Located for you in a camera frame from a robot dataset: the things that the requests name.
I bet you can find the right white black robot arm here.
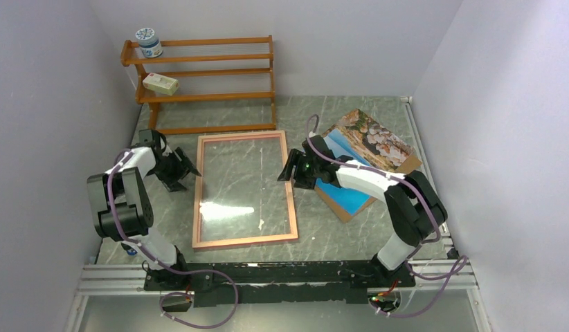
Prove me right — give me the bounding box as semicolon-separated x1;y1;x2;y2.
277;136;448;287

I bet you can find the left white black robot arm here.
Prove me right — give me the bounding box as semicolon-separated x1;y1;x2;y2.
87;129;200;291

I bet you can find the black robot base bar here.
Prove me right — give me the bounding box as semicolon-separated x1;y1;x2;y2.
144;260;416;307

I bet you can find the clear glass pane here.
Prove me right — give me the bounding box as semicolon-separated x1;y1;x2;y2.
199;136;291;242

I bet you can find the aluminium rail frame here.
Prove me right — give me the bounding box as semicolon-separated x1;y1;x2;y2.
64;96;493;332

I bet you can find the blue seascape photo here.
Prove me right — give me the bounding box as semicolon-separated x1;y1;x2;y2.
290;109;416;187

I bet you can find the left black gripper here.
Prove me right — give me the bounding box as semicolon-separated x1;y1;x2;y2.
150;148;199;193

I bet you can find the white blue-lidded jar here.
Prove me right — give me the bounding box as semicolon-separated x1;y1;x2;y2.
135;28;163;58

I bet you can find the brown cardboard backing board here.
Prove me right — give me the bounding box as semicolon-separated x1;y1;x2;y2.
314;153;422;223

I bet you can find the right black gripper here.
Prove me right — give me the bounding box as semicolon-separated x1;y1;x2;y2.
278;149;320;190

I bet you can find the wooden three-tier shelf rack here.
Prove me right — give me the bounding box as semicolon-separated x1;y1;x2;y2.
120;35;277;135

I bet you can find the small white carton box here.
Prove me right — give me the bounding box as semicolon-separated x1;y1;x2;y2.
142;73;179;95

